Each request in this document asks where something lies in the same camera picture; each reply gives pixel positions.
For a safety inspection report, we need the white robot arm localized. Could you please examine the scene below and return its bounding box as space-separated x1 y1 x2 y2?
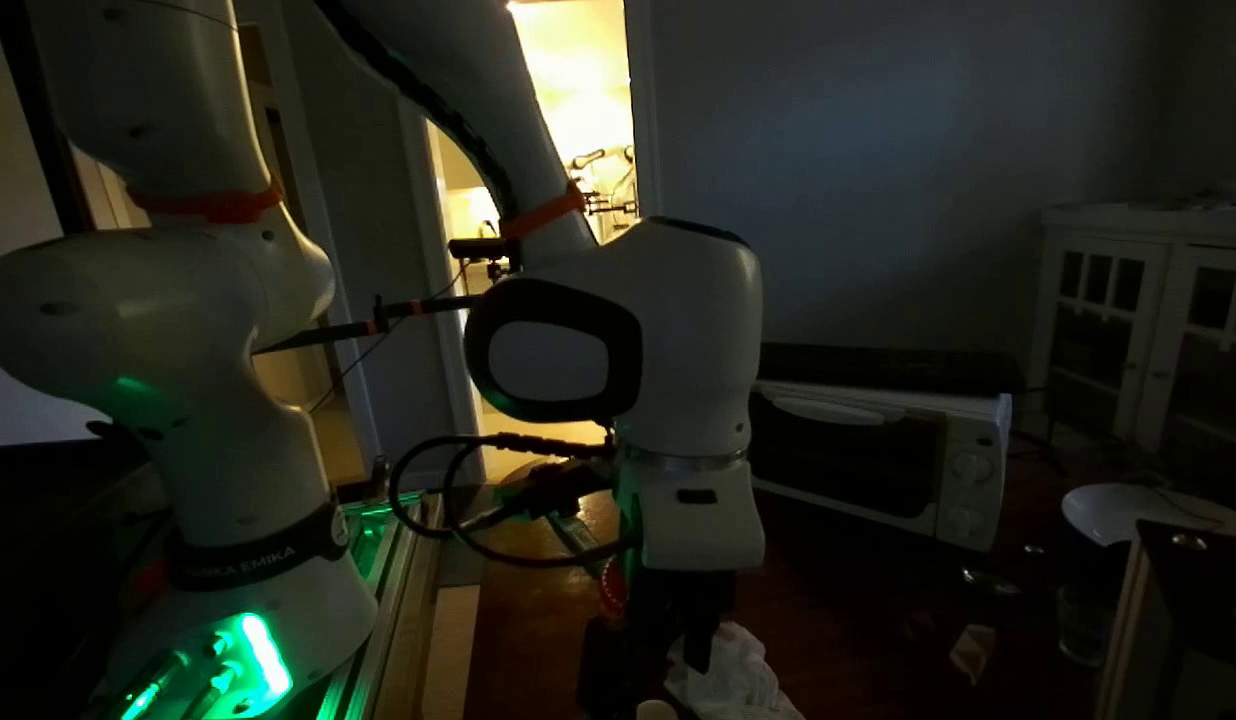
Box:
0 0 764 720

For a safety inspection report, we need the white glass door cabinet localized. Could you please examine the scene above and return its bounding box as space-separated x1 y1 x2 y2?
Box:
1028 205 1236 456

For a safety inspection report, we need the white round plate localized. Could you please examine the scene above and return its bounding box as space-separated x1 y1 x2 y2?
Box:
1059 485 1236 546

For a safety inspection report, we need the white microwave oven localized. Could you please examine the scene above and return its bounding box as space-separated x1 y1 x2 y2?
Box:
754 381 1013 550

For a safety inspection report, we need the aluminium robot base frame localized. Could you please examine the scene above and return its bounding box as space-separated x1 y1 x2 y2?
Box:
82 490 488 720

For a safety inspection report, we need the black cable loop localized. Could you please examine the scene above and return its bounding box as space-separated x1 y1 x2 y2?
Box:
383 427 632 576

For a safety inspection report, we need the white crumpled cloth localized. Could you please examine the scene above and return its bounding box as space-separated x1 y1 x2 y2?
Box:
664 620 806 720

